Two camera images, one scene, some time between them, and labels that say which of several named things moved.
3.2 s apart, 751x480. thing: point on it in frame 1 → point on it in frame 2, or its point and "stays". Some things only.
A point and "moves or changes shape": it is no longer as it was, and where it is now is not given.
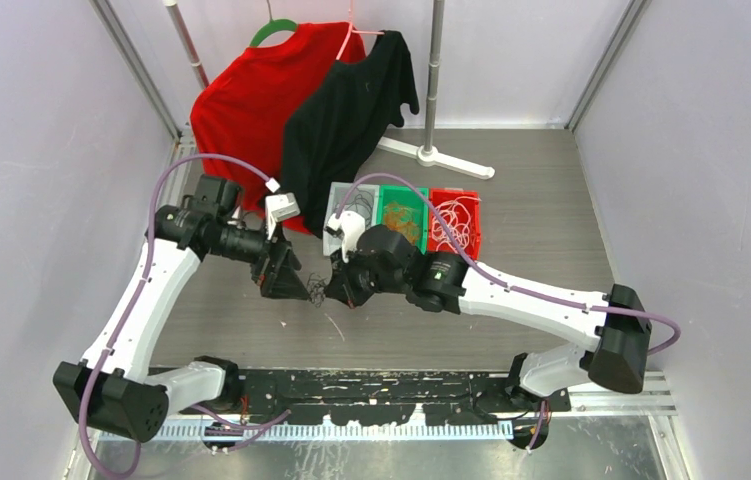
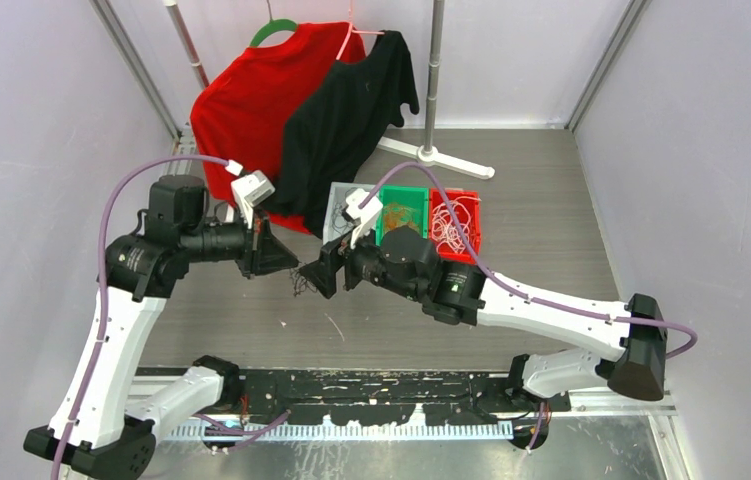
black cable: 316,289 moves or changes shape
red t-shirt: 242,115 stays
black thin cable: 353,203 → 332,222
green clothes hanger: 271,28 stays
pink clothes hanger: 351,31 stays
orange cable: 402,219 stays
